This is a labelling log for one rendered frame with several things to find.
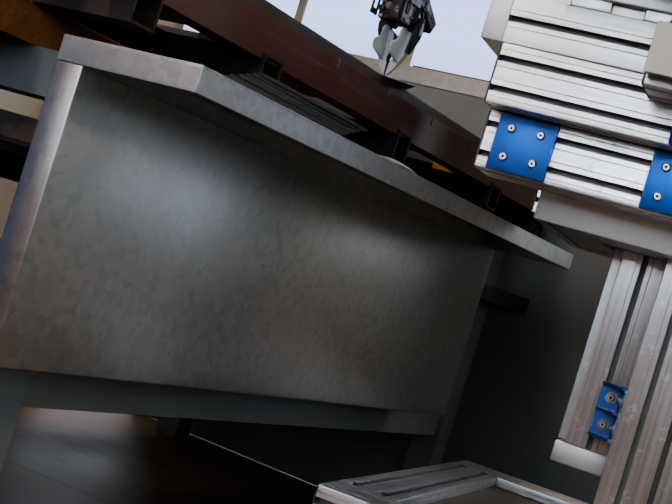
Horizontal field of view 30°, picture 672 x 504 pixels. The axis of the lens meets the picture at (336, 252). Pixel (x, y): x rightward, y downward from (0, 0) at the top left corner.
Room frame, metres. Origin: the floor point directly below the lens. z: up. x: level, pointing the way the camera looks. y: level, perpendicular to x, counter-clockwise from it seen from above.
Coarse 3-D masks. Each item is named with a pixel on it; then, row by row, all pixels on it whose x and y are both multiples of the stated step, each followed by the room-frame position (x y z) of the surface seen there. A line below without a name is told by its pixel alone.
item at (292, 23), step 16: (256, 0) 1.77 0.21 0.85; (160, 16) 1.97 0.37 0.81; (272, 16) 1.81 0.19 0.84; (288, 16) 1.85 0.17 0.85; (176, 32) 2.30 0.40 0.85; (192, 32) 2.28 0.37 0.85; (304, 32) 1.90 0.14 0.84; (336, 48) 1.98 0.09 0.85; (352, 64) 2.04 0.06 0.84; (384, 80) 2.14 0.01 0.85; (400, 96) 2.20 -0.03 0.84; (432, 112) 2.32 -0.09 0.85; (416, 160) 2.93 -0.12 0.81
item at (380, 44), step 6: (384, 30) 2.37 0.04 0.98; (390, 30) 2.38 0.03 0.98; (378, 36) 2.36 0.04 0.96; (384, 36) 2.37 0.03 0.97; (390, 36) 2.38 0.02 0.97; (396, 36) 2.39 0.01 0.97; (378, 42) 2.36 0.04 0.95; (384, 42) 2.38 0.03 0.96; (390, 42) 2.38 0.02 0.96; (378, 48) 2.37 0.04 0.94; (384, 48) 2.38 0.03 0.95; (378, 54) 2.37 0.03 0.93; (384, 54) 2.38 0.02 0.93; (384, 60) 2.38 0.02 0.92; (384, 66) 2.38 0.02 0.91; (384, 72) 2.38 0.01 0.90
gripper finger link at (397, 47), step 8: (400, 32) 2.35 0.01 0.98; (408, 32) 2.36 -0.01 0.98; (392, 40) 2.33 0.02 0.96; (400, 40) 2.35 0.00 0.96; (408, 40) 2.36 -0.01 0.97; (392, 48) 2.34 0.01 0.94; (400, 48) 2.36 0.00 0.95; (392, 56) 2.35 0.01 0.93; (400, 56) 2.36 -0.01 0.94; (392, 64) 2.37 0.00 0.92
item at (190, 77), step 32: (96, 64) 1.38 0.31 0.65; (128, 64) 1.36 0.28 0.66; (160, 64) 1.34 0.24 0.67; (192, 64) 1.32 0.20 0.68; (160, 96) 1.58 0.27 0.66; (192, 96) 1.63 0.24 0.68; (224, 96) 1.36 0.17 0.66; (256, 96) 1.41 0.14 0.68; (224, 128) 1.71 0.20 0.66; (256, 128) 1.77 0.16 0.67; (288, 128) 1.48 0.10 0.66; (320, 128) 1.54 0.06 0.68; (320, 160) 1.94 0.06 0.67; (352, 160) 1.63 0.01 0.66; (384, 160) 1.70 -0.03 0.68; (384, 192) 2.14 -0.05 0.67; (416, 192) 1.81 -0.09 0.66; (448, 192) 1.90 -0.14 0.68; (448, 224) 2.40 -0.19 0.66; (480, 224) 2.03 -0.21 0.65; (512, 224) 2.14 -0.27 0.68; (544, 256) 2.31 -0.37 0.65
